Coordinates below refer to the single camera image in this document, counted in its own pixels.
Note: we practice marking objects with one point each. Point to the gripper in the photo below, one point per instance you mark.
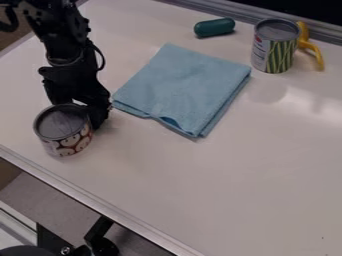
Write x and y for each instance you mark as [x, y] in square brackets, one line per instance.
[71, 75]

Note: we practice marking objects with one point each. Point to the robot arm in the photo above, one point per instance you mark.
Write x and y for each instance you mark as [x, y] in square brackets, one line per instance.
[53, 23]

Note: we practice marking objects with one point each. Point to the red can with mushroom print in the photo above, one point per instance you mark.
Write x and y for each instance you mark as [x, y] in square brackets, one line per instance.
[64, 131]

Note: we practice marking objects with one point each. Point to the green and yellow striped can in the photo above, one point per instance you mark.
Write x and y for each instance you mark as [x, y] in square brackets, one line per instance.
[274, 46]

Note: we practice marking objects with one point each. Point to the blue cloth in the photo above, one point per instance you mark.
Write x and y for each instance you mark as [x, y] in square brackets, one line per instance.
[182, 88]

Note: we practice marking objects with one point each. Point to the green toy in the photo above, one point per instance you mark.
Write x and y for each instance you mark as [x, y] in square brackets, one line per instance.
[214, 27]

